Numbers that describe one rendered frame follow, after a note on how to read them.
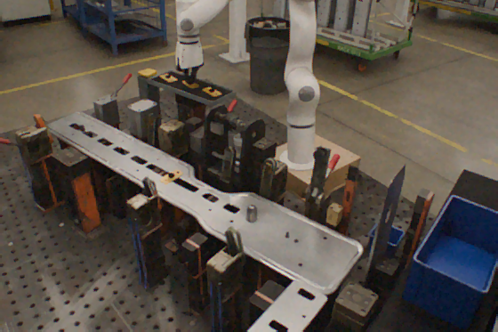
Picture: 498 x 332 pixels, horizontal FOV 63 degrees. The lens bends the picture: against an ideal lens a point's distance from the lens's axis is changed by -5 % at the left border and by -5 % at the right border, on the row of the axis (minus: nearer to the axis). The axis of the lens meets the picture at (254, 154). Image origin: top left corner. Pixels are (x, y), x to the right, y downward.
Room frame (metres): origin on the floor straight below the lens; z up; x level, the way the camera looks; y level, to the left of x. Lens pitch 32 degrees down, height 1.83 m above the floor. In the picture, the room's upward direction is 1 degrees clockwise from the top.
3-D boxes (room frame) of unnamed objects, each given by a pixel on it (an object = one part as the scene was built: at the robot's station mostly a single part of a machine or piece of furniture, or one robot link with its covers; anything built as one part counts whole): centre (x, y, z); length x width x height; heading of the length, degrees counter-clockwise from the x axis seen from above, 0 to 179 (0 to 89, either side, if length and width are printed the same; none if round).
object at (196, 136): (1.36, 0.18, 0.89); 0.13 x 0.11 x 0.38; 144
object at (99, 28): (6.04, 1.93, 0.47); 1.20 x 0.80 x 0.95; 39
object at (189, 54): (1.61, 0.26, 1.29); 0.10 x 0.07 x 0.11; 127
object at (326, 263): (1.19, 0.30, 1.00); 1.38 x 0.22 x 0.02; 54
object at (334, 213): (0.96, -0.24, 0.88); 0.04 x 0.04 x 0.36; 54
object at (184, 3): (1.60, 0.26, 1.44); 0.09 x 0.08 x 0.13; 7
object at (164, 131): (1.41, 0.31, 0.89); 0.13 x 0.11 x 0.38; 144
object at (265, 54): (4.35, -0.13, 0.36); 0.54 x 0.50 x 0.73; 128
